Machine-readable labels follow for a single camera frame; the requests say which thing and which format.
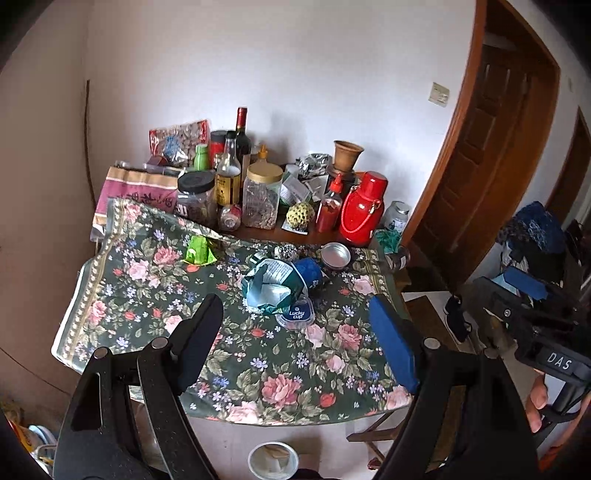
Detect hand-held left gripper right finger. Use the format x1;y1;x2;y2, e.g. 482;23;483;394
368;294;539;480

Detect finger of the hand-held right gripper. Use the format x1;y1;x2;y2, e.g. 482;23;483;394
475;276;525;320
502;267;561;301

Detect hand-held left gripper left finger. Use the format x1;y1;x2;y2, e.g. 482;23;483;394
52;294;224;480

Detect clear plastic lid blue label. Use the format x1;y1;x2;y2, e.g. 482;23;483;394
276;296;317;329

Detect white plastic bucket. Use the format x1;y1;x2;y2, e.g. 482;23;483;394
247;442;300;479

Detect person's right forearm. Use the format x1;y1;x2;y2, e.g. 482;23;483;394
538;413;591;469

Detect person's right hand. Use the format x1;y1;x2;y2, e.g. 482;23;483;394
526;375;551;433

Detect light blue cloth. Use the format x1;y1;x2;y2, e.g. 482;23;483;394
492;274;522;295

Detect wooden stool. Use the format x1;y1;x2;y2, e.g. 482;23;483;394
346;295;468;462

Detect black bag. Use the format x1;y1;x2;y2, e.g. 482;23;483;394
444;295;472;343

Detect blue patterned cloth pile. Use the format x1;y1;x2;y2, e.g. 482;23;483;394
501;202;570;282

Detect floral tablecloth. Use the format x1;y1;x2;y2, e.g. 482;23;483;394
51;198;414;428

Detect dark round can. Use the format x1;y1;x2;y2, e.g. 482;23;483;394
385;247;411;270

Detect crumpled teal white bag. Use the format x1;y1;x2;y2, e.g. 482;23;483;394
241;253;309;317

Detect green snack packet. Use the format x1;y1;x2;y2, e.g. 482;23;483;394
181;234;218;266

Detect green plastic bag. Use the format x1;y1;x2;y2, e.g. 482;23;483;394
375;229;402;252

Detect small metal tin lid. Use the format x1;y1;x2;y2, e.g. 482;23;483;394
320;242;352;270

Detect blue paper cup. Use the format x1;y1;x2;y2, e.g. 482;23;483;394
292;257;329;291

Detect small glass jar red contents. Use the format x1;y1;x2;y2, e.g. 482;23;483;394
218;204;243;232

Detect wooden door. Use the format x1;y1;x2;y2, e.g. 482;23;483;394
411;0;561;291

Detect red thermos flask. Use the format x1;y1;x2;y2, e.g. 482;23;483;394
339;171;389;247

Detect clear jar black lid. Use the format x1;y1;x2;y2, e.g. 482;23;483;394
176;171;218;228

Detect red sauce squeeze bottle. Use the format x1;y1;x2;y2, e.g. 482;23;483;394
316;173;343;233

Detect clear jar yellow lid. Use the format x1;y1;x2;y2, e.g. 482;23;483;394
242;161;284;229

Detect green custard apple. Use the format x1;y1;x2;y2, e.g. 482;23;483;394
286;201;315;227

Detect pink beige paper bag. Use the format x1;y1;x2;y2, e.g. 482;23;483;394
91;165;183;241

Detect clear bottle dark sauce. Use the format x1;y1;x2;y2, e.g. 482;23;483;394
216;131;242;207

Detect white plastic packet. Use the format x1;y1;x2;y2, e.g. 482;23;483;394
281;173;320;205

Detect terracotta pot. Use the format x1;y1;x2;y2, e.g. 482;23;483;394
333;140;365;174

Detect silver foil bag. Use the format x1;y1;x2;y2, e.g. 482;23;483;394
295;152;334;178

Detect red jar black lid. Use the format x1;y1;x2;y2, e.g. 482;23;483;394
209;130;228;169

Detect bag of peanuts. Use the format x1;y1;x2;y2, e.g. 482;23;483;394
148;119;211;168

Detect dark wine bottle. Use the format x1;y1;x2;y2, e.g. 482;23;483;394
235;107;252;185

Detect wall light switch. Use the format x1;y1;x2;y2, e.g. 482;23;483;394
429;82;451;108

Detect thin wall cable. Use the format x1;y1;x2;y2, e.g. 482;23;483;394
83;79;100;199

